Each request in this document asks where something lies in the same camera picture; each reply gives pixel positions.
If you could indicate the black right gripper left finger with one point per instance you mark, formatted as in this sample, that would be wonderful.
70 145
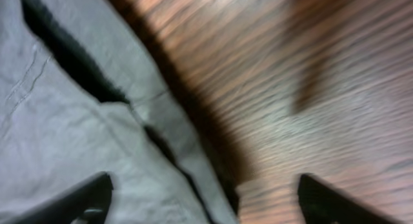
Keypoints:
86 202

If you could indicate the grey shorts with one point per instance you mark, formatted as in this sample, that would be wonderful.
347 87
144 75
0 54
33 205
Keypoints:
80 95

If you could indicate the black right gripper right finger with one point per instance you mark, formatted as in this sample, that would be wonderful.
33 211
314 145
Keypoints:
320 202

